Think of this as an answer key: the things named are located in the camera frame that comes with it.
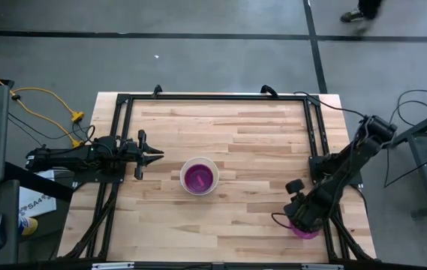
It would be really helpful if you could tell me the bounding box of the purple plastic bowl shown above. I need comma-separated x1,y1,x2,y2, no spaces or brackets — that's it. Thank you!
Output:
184,163,215,195

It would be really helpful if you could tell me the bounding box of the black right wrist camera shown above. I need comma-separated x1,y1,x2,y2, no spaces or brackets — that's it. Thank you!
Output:
285,178,306,196

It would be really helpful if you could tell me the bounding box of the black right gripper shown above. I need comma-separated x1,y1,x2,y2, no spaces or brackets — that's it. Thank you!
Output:
283,189,330,233

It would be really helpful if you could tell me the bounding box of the black metal table frame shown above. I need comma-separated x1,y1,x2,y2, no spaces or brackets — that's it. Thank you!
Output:
61,92,375,263

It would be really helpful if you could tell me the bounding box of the yellow extension cable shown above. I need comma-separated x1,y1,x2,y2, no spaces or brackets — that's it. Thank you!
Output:
10,86,86,123
0,62,85,149

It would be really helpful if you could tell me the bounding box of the large white bowl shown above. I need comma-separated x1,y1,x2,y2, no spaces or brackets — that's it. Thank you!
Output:
179,156,221,197

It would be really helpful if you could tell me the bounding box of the black metal stand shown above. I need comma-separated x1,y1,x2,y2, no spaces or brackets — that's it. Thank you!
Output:
385,103,427,219

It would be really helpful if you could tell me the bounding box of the black diagonal bar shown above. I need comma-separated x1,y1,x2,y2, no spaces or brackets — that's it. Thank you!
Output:
5,160,75,203

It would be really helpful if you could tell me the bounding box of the silver metal bracket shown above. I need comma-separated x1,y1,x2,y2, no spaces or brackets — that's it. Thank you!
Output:
302,263,344,270
92,262,135,270

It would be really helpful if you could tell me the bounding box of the yellow white object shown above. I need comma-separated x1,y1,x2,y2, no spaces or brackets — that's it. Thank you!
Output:
18,215,39,237

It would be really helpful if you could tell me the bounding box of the pink translucent plastic bowl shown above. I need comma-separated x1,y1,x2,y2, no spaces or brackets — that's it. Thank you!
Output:
289,221,321,240

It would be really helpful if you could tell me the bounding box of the person's leg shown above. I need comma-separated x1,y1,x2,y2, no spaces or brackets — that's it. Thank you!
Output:
356,0,383,20

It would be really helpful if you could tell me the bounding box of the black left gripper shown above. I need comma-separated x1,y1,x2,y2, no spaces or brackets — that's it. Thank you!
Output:
121,129,165,181

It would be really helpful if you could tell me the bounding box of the person's shoe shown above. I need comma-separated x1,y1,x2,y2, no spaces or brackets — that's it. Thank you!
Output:
339,8,366,23

